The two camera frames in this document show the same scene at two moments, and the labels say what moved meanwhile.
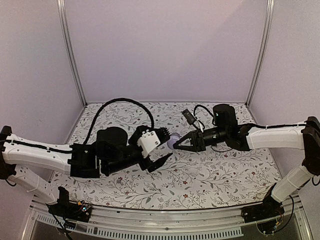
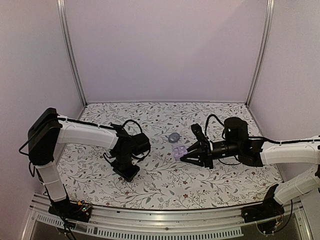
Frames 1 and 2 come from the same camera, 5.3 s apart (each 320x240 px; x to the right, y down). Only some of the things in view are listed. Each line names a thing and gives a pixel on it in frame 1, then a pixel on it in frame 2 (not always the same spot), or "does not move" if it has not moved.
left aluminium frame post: [61, 8] does not move
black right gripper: [200, 147] -> [203, 160]
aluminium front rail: [171, 223] does not move
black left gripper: [154, 165] -> [128, 176]
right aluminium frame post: [270, 11] does not move
